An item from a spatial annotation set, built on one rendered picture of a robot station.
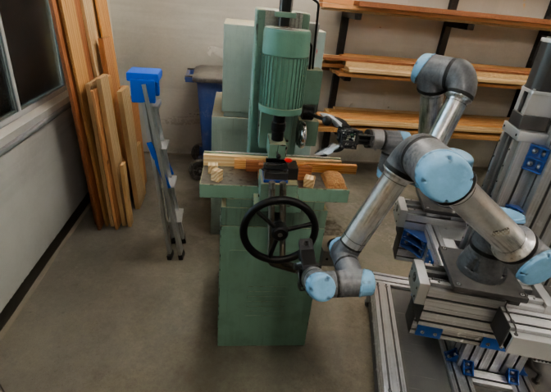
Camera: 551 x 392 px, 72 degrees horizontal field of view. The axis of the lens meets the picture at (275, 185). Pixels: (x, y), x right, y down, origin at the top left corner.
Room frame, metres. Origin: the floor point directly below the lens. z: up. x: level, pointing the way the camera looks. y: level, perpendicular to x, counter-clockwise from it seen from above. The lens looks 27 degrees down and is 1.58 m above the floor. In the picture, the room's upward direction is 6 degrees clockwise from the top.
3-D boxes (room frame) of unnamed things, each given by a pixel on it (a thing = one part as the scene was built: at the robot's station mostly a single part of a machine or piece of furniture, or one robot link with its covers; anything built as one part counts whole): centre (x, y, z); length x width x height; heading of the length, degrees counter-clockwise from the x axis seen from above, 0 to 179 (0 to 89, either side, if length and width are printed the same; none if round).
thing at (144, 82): (2.03, 0.69, 0.58); 0.27 x 0.25 x 1.16; 101
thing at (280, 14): (1.63, 0.03, 1.54); 0.08 x 0.08 x 0.17; 7
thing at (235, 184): (1.38, 0.00, 0.87); 0.61 x 0.30 x 0.06; 97
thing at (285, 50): (1.49, 0.01, 1.32); 0.18 x 0.18 x 0.31
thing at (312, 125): (1.69, -0.12, 1.02); 0.09 x 0.07 x 0.12; 97
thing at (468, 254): (1.03, -0.71, 0.87); 0.15 x 0.15 x 0.10
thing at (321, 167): (1.50, -0.08, 0.92); 0.54 x 0.02 x 0.04; 97
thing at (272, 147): (1.51, 0.01, 0.99); 0.14 x 0.07 x 0.09; 7
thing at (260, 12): (1.78, 0.05, 1.16); 0.22 x 0.22 x 0.72; 7
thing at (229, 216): (1.61, 0.03, 0.76); 0.57 x 0.45 x 0.09; 7
